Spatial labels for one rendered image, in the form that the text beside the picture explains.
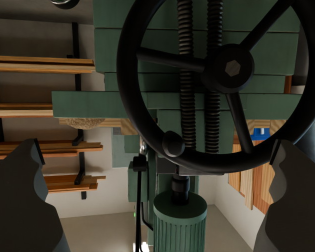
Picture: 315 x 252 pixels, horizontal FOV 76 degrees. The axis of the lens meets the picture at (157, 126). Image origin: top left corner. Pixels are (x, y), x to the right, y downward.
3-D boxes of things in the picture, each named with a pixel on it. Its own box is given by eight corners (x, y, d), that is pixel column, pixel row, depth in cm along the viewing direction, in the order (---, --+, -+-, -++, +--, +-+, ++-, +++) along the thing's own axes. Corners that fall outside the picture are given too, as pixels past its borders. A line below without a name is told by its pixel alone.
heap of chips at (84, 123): (98, 117, 46) (98, 134, 46) (110, 111, 60) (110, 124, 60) (57, 117, 45) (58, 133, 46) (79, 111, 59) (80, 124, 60)
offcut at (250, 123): (239, 119, 46) (238, 135, 47) (255, 118, 48) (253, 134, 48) (226, 117, 50) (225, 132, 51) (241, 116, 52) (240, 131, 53)
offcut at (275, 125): (284, 117, 51) (282, 133, 52) (270, 116, 53) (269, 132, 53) (286, 119, 48) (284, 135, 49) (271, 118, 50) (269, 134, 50)
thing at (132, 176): (147, 168, 83) (147, 202, 85) (147, 160, 91) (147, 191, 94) (126, 168, 82) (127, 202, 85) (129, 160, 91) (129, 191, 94)
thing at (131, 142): (147, 123, 77) (147, 153, 79) (148, 120, 84) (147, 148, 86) (123, 123, 77) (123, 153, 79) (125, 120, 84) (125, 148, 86)
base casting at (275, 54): (302, 32, 43) (296, 76, 45) (216, 65, 100) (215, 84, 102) (91, 27, 42) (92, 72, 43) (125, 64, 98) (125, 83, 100)
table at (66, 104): (365, 94, 36) (359, 127, 37) (268, 93, 66) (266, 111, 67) (21, 90, 34) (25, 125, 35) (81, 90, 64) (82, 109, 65)
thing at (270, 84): (286, 75, 45) (283, 93, 45) (243, 80, 65) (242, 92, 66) (104, 72, 43) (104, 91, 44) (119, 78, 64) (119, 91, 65)
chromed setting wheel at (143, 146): (147, 126, 69) (147, 161, 71) (147, 121, 82) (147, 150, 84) (138, 126, 69) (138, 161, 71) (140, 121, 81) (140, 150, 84)
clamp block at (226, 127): (238, 110, 36) (234, 158, 38) (215, 105, 49) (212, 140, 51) (156, 109, 36) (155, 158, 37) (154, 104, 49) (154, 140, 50)
